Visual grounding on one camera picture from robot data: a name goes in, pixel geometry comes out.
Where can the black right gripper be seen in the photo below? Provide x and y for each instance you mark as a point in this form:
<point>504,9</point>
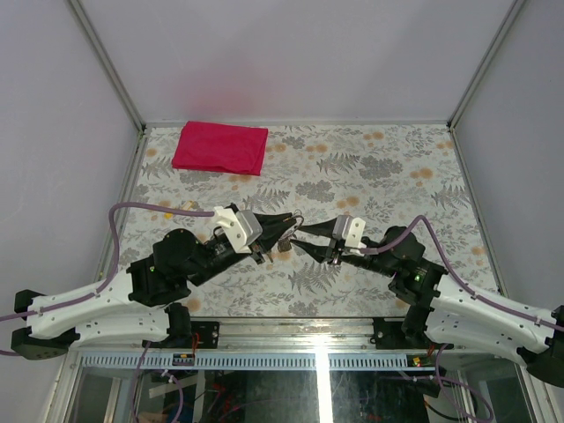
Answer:
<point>319,253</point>

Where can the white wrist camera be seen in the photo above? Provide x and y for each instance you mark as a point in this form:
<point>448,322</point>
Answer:
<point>241,228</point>
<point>350,230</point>

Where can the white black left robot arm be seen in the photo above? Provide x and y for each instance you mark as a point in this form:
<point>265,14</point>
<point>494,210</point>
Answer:
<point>142,305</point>

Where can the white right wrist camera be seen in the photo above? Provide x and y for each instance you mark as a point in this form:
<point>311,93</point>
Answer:
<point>350,230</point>

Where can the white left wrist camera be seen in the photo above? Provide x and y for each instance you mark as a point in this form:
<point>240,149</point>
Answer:
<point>241,228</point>

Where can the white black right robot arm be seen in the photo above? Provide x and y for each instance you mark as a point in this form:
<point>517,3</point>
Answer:
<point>443,308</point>

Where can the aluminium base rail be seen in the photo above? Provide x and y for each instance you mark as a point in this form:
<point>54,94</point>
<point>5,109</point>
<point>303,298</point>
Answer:
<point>242,334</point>

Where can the folded pink cloth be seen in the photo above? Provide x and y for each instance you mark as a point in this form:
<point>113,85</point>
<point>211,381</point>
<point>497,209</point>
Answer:
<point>220,148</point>

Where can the white slotted cable duct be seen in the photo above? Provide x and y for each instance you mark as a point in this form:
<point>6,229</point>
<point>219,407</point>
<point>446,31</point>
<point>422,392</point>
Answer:
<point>251,361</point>

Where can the metal keyring with clips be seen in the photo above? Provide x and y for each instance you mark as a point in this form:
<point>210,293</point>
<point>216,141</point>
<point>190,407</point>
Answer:
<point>293,229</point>

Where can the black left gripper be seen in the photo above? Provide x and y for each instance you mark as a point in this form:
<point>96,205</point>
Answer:
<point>273,228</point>

